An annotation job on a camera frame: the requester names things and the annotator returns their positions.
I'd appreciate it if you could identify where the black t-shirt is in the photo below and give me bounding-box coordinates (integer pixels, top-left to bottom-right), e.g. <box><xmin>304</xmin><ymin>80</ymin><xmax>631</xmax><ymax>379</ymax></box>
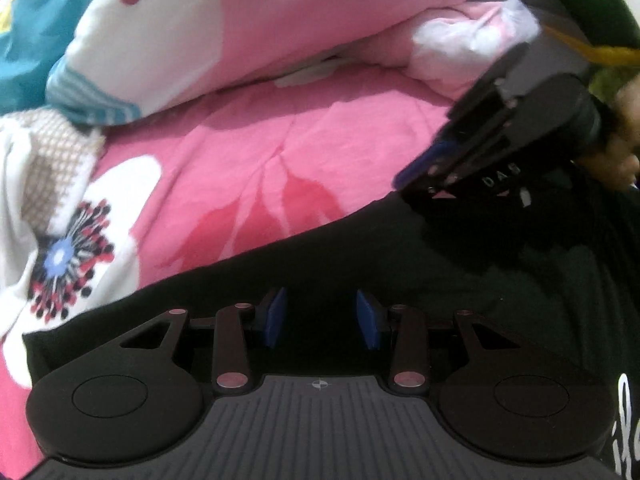
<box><xmin>22</xmin><ymin>180</ymin><xmax>640</xmax><ymax>480</ymax></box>

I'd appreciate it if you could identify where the pink floral blanket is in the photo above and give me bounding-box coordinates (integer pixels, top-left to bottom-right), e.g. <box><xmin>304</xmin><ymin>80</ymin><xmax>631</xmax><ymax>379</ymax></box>
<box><xmin>0</xmin><ymin>67</ymin><xmax>481</xmax><ymax>391</ymax></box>

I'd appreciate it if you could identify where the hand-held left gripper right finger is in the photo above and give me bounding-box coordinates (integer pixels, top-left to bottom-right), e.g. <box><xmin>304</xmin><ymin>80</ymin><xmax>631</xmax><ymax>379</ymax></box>
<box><xmin>354</xmin><ymin>289</ymin><xmax>522</xmax><ymax>395</ymax></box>

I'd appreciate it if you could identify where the white knit garment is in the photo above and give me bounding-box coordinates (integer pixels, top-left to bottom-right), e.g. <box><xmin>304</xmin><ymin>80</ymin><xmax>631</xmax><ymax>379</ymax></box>
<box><xmin>0</xmin><ymin>110</ymin><xmax>107</xmax><ymax>241</ymax></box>

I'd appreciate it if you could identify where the yellow cloth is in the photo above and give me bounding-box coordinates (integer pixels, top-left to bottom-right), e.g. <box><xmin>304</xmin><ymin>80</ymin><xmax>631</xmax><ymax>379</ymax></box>
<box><xmin>542</xmin><ymin>22</ymin><xmax>640</xmax><ymax>106</ymax></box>

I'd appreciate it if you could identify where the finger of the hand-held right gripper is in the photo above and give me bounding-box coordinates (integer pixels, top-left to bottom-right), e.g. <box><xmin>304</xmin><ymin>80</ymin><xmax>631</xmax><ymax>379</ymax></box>
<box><xmin>425</xmin><ymin>92</ymin><xmax>516</xmax><ymax>183</ymax></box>
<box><xmin>395</xmin><ymin>42</ymin><xmax>531</xmax><ymax>190</ymax></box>

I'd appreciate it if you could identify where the pink patterned quilt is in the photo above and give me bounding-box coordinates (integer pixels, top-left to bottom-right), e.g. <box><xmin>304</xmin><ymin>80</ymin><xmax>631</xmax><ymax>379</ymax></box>
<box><xmin>0</xmin><ymin>0</ymin><xmax>546</xmax><ymax>126</ymax></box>

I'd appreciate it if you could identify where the person's right hand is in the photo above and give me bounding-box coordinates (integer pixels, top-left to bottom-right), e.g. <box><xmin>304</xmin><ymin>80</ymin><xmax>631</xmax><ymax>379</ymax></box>
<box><xmin>575</xmin><ymin>82</ymin><xmax>640</xmax><ymax>192</ymax></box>

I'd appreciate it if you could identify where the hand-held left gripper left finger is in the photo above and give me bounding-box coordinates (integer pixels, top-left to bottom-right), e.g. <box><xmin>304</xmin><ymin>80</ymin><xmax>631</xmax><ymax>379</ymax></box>
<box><xmin>119</xmin><ymin>286</ymin><xmax>289</xmax><ymax>395</ymax></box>

